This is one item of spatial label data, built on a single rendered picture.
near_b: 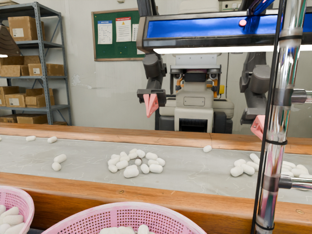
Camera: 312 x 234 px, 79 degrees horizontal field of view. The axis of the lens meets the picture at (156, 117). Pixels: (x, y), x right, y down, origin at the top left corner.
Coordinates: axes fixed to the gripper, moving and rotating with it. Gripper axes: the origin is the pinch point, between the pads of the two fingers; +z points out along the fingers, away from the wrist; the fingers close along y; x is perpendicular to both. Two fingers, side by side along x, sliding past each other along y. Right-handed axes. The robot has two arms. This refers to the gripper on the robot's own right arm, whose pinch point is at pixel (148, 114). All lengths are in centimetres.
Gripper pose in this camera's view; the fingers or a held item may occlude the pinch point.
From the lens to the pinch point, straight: 64.1
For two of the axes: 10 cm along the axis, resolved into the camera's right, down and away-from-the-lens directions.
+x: 1.3, 6.1, 7.8
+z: -1.4, 7.9, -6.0
